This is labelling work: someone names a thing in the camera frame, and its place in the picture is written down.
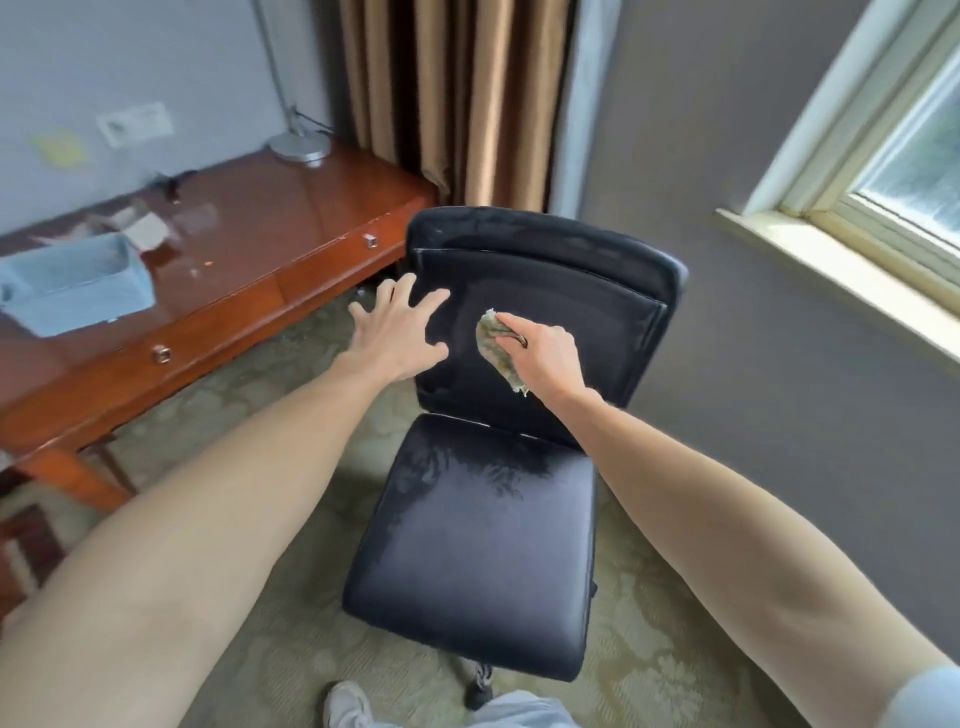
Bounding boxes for person's left hand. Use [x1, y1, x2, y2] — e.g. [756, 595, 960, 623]
[346, 272, 452, 384]

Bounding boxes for person's right hand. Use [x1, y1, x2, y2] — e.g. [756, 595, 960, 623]
[493, 312, 588, 413]

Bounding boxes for grey-green cleaning rag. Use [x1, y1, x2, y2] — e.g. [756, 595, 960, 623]
[475, 307, 534, 399]

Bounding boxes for person's right forearm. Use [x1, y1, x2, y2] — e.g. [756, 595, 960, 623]
[551, 387, 958, 728]

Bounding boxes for person's left forearm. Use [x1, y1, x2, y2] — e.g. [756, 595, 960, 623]
[0, 352, 423, 728]

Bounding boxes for reddish-brown wooden desk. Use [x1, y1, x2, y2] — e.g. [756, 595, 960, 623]
[0, 141, 441, 514]

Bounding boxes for silver desk lamp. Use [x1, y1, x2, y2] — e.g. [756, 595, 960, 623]
[249, 0, 333, 165]

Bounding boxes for black leather office chair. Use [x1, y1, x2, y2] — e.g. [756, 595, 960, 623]
[341, 205, 690, 711]

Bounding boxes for brown curtain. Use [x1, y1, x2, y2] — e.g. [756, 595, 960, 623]
[336, 0, 577, 216]

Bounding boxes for small black object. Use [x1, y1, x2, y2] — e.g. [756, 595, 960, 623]
[153, 170, 198, 205]

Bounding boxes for crumpled paper box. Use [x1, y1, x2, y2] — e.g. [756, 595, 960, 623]
[81, 198, 180, 254]

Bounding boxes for grey sheer curtain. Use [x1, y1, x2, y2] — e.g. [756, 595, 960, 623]
[549, 0, 625, 220]

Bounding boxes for light blue plastic basket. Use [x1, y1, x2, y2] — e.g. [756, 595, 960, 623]
[0, 231, 157, 339]

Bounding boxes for yellow sticky note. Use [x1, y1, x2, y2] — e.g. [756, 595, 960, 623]
[29, 130, 88, 168]

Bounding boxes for white shoe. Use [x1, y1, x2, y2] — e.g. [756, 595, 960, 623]
[323, 680, 378, 728]

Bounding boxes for light grey trousers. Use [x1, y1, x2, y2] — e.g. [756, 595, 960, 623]
[373, 690, 580, 728]

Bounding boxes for white-framed window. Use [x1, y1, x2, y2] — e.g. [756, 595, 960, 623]
[714, 0, 960, 363]

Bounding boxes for light blue sleeve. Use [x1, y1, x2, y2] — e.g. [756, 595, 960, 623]
[873, 663, 960, 728]

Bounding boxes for black lamp cable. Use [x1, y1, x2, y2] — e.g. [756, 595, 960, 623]
[289, 105, 336, 139]

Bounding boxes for white wall socket panel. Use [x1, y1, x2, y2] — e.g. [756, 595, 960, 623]
[96, 102, 176, 150]

